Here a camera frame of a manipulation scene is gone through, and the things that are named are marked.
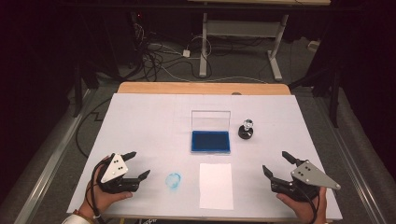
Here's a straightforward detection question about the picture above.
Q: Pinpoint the person's left hand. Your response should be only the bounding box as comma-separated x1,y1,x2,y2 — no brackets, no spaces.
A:
78,157,134,218

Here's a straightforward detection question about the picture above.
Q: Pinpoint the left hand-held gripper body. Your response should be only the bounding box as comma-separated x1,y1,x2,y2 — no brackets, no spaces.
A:
97,152,141,194

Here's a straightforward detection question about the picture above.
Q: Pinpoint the left hand-held gripper cable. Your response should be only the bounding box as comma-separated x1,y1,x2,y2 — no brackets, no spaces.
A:
84,155,111,224

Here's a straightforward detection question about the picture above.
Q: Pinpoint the right hand-held gripper cable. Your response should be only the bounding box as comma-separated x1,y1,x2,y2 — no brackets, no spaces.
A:
297,185,319,224

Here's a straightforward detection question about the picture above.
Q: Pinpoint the blue ink ring stain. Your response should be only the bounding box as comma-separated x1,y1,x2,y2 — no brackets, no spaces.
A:
164,172,182,190

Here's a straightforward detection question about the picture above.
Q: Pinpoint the tangle of floor cables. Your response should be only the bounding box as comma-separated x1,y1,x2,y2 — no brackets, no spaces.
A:
129,21,216,82

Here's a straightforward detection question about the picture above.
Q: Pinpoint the white metal desk frame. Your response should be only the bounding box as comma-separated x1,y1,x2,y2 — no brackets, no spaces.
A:
186,0,332,82

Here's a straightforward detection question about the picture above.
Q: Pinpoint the wooden table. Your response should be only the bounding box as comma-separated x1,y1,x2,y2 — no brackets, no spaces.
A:
117,81,292,96

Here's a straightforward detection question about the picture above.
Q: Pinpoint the person's right hand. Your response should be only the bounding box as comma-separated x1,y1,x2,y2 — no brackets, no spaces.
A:
276,186,328,224

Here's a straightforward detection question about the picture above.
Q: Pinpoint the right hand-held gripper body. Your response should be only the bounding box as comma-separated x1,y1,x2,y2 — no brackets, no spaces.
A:
270,160,341,203

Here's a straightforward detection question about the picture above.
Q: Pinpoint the white paper sheet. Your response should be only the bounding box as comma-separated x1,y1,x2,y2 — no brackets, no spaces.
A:
199,162,234,211

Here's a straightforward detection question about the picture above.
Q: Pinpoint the hand-held gripper cable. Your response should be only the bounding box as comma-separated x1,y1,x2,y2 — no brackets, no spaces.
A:
84,155,111,224
297,185,319,224

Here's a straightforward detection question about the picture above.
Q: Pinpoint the blue ink pad box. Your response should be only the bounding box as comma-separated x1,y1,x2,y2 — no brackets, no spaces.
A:
191,110,232,154

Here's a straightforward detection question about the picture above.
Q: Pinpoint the aluminium floor rail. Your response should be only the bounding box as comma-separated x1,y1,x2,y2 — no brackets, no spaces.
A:
312,96,389,224
13,88,96,224

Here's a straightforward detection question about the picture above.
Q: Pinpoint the large white board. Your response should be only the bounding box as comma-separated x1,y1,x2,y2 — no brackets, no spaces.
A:
66,92,344,222

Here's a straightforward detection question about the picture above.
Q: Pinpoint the black floor cable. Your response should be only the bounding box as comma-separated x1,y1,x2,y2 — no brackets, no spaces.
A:
75,97,112,159

